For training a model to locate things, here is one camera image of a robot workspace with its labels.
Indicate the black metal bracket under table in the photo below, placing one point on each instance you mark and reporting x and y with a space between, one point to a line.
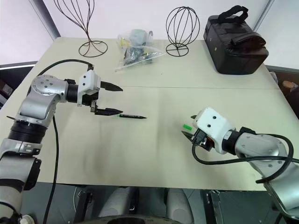
215 207
84 205

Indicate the dark bin with brown items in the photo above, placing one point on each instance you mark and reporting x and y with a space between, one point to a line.
289 79

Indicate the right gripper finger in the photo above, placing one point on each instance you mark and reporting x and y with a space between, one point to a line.
193 117
187 135

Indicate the black fabric carry case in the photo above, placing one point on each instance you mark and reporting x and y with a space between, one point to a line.
238 56

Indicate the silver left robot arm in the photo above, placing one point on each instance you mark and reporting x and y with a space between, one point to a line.
35 105

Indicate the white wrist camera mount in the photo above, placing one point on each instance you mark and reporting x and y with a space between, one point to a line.
90 80
212 121

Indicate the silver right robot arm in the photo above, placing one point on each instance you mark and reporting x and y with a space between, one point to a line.
257 144

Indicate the grey rounded robot leg cover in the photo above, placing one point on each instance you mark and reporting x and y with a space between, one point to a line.
116 203
178 205

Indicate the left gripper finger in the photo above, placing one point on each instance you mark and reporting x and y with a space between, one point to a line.
107 112
109 86

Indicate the black pen with green end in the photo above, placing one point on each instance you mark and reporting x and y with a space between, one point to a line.
132 116

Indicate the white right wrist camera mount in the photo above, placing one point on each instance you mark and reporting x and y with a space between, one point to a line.
212 121

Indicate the clear plastic bag with items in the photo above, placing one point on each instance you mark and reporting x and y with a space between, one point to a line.
137 53

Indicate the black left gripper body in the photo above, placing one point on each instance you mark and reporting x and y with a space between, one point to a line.
88 99

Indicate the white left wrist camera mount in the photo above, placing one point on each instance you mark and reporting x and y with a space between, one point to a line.
90 80

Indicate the dark cluttered shelf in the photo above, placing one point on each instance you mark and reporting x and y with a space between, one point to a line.
11 79

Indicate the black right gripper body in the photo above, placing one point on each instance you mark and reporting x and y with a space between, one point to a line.
201 138

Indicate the dark rounded robot body shape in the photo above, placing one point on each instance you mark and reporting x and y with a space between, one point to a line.
135 220

